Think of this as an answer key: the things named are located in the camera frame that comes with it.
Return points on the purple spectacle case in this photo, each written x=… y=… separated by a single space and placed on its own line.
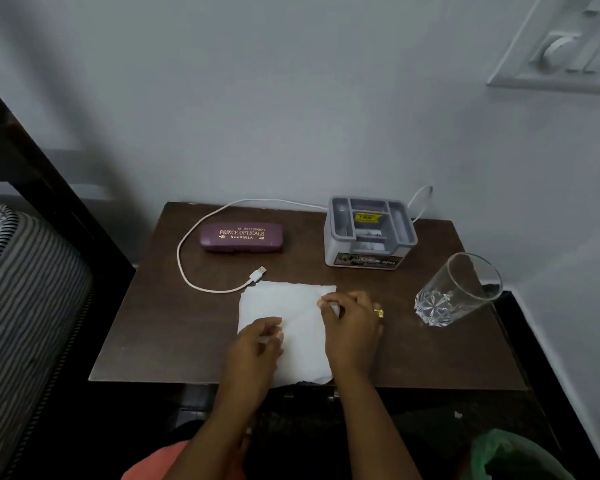
x=242 y=239

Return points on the orange garment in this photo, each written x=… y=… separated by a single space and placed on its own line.
x=155 y=464

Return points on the person's left thumb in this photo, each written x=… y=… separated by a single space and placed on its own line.
x=276 y=338

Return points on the grey plastic desk organizer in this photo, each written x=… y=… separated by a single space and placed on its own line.
x=367 y=247

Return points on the person's right thumb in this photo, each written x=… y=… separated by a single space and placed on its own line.
x=330 y=308

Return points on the striped mattress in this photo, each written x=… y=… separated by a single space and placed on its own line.
x=25 y=304

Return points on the person's left forearm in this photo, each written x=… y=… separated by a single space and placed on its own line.
x=215 y=434

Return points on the dark wooden bedside table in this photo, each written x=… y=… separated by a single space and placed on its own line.
x=180 y=334

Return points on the white paper napkin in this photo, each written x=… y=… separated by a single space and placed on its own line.
x=300 y=334

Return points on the person's right forearm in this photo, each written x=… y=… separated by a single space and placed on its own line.
x=375 y=429

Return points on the dark wooden bed frame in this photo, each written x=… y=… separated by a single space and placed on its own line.
x=65 y=204

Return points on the clear drinking glass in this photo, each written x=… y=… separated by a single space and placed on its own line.
x=455 y=289

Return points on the person's left hand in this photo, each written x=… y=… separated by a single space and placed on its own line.
x=252 y=354

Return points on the white wall switch board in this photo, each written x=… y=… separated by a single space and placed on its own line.
x=560 y=54

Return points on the green plastic bag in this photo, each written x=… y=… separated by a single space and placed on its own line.
x=510 y=459

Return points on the person's right hand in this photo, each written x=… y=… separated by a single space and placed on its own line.
x=352 y=334

